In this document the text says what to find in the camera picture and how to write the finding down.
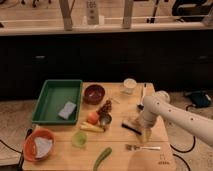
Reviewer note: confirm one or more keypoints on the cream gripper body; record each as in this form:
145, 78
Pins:
145, 135

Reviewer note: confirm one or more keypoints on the tan board eraser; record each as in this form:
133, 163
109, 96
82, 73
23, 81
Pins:
128, 125

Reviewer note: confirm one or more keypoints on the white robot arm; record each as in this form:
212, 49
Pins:
158, 104

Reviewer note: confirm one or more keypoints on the purple bowl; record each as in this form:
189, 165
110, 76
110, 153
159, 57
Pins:
94, 94

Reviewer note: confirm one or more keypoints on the orange bowl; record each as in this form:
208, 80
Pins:
29, 147

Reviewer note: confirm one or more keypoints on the silver fork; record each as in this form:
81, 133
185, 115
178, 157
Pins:
132, 147

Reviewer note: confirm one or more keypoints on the black white spoon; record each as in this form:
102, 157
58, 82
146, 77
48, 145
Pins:
140, 106

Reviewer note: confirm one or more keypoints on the small metal cup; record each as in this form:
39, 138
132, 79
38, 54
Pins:
105, 120

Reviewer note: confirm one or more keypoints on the red grape bunch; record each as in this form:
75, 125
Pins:
105, 108

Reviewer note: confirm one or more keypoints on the clear plastic cup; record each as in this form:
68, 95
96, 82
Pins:
129, 85

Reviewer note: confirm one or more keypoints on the orange tomato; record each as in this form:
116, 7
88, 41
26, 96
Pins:
93, 117

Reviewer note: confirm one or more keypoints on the yellow corn cob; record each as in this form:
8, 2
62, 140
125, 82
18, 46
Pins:
89, 127

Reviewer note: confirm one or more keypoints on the dark blue bag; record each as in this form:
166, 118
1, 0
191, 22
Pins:
200, 99

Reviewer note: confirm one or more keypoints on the light green cup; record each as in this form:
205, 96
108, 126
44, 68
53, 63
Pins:
79, 139

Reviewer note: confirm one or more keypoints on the grey blue sponge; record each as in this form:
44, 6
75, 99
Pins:
67, 110

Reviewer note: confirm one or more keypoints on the green plastic tray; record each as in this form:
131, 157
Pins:
54, 95

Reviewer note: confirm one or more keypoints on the white crumpled cloth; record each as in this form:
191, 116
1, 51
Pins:
43, 146

